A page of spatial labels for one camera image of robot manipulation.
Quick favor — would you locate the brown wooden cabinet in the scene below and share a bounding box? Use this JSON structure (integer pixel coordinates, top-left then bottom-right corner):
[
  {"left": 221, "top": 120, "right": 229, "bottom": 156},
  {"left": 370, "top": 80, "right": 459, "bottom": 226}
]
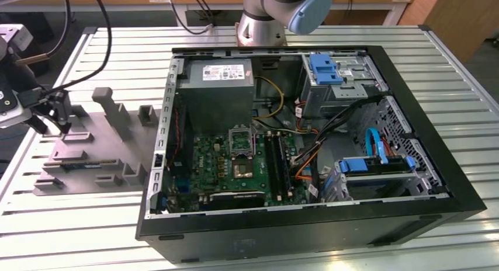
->
[{"left": 398, "top": 0, "right": 499, "bottom": 64}]

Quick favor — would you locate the hard disk in blue carrier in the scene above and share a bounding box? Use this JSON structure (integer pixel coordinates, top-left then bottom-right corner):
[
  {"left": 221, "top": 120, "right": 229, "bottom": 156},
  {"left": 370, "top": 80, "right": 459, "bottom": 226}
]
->
[{"left": 336, "top": 155, "right": 416, "bottom": 176}]

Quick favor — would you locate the silver disk bay cage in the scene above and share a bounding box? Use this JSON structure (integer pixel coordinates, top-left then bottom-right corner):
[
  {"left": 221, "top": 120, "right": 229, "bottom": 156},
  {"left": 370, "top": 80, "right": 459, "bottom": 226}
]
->
[{"left": 300, "top": 53, "right": 390, "bottom": 117}]

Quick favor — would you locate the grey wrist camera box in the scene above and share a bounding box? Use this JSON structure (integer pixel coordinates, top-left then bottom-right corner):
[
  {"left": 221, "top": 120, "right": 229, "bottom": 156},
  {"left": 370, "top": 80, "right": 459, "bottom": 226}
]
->
[{"left": 0, "top": 23, "right": 34, "bottom": 54}]

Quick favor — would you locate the black RAM slot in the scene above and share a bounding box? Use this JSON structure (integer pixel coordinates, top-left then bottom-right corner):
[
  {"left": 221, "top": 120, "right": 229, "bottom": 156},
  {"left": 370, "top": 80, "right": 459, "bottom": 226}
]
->
[
  {"left": 264, "top": 130, "right": 285, "bottom": 201},
  {"left": 274, "top": 130, "right": 296, "bottom": 197}
]

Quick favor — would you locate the green motherboard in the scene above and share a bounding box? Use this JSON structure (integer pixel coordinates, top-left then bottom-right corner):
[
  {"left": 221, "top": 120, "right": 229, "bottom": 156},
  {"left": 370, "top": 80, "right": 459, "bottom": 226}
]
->
[{"left": 165, "top": 127, "right": 310, "bottom": 211}]

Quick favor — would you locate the CPU socket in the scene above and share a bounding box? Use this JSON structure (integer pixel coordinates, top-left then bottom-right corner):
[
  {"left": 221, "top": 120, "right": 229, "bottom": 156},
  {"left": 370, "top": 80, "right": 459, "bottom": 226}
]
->
[{"left": 230, "top": 160, "right": 256, "bottom": 180}]

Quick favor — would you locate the RAM stick blue label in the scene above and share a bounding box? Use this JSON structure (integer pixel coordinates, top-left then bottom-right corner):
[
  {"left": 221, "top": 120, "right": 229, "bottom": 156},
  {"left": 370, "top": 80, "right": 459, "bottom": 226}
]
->
[{"left": 41, "top": 158, "right": 118, "bottom": 172}]

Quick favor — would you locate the yellow wire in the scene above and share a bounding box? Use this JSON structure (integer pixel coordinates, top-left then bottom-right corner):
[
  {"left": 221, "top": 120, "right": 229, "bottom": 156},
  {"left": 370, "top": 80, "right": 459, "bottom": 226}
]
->
[{"left": 250, "top": 75, "right": 285, "bottom": 120}]

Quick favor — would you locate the light blue flat wire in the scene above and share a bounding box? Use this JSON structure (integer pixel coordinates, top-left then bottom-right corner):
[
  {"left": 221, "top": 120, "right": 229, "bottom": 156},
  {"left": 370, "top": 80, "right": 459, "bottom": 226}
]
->
[{"left": 364, "top": 127, "right": 390, "bottom": 166}]

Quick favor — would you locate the metal socket cover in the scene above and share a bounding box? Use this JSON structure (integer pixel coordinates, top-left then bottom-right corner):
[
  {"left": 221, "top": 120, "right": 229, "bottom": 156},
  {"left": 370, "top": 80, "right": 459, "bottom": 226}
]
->
[{"left": 228, "top": 126, "right": 257, "bottom": 161}]

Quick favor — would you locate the blue plastic disk carrier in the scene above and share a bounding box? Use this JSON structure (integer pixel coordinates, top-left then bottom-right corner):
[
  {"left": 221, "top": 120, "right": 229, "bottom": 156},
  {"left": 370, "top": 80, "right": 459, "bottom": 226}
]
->
[{"left": 308, "top": 53, "right": 346, "bottom": 86}]

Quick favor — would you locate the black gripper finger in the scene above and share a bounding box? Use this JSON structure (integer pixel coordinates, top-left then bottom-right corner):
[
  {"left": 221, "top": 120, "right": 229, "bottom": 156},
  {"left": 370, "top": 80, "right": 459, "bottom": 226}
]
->
[
  {"left": 28, "top": 105, "right": 49, "bottom": 135},
  {"left": 48, "top": 89, "right": 73, "bottom": 134}
]

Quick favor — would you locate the grey power supply unit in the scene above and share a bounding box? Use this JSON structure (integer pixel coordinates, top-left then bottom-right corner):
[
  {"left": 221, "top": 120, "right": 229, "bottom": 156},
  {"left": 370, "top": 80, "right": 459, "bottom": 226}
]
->
[{"left": 181, "top": 58, "right": 256, "bottom": 128}]

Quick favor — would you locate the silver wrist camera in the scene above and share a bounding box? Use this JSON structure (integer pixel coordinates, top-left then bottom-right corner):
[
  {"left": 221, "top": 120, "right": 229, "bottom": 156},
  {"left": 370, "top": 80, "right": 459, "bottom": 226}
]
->
[{"left": 0, "top": 88, "right": 33, "bottom": 129}]

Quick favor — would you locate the blue plastic card latch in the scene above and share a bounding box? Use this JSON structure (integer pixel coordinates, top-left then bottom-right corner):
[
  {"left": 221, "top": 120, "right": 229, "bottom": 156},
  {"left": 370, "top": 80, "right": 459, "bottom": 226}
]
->
[{"left": 149, "top": 193, "right": 172, "bottom": 215}]

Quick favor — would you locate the black sleeved wire bundle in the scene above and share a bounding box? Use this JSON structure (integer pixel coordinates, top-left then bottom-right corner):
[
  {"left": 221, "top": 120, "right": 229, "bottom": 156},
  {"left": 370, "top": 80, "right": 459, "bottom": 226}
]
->
[{"left": 292, "top": 96, "right": 382, "bottom": 165}]

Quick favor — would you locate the black graphics card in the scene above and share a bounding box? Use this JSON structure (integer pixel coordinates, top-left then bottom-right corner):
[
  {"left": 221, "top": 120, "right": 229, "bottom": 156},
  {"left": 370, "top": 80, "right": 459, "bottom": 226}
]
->
[{"left": 197, "top": 190, "right": 266, "bottom": 211}]

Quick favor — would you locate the grey parts rack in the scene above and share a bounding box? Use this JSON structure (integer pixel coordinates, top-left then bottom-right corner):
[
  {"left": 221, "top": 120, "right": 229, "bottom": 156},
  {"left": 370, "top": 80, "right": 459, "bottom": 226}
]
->
[{"left": 33, "top": 86, "right": 162, "bottom": 197}]

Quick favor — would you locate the black PC case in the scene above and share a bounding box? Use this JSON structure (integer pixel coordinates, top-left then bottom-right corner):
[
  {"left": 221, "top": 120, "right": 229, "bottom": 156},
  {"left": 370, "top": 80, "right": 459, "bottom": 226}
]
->
[{"left": 134, "top": 44, "right": 488, "bottom": 265}]

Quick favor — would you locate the silver perforated disk cage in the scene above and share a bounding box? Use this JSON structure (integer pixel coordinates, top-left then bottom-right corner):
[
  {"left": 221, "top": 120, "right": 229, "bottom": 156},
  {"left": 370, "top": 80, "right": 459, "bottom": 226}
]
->
[{"left": 321, "top": 165, "right": 447, "bottom": 202}]

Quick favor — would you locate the black camera cable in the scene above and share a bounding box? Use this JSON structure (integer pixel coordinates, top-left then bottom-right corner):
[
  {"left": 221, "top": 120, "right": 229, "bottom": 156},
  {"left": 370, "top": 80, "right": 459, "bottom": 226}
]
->
[
  {"left": 17, "top": 0, "right": 113, "bottom": 108},
  {"left": 17, "top": 0, "right": 74, "bottom": 64}
]

